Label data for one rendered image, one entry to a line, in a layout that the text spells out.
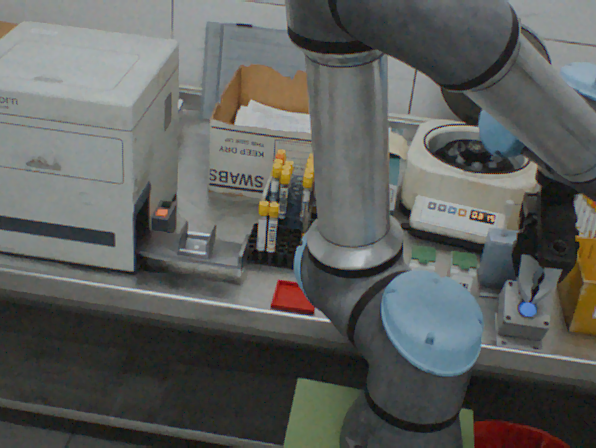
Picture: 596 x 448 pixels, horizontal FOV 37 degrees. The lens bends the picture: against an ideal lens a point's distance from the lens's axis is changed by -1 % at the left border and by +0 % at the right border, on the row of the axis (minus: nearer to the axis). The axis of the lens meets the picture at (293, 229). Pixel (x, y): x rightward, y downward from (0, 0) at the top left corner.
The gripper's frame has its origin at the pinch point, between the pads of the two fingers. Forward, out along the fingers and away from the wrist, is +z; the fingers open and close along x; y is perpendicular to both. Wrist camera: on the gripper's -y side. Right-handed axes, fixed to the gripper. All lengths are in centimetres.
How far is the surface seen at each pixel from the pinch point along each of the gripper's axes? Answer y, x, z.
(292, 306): -0.8, 35.1, 7.5
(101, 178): 2, 66, -9
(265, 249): 11.2, 41.5, 5.8
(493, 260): 12.3, 4.7, 2.1
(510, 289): 2.8, 2.8, 0.8
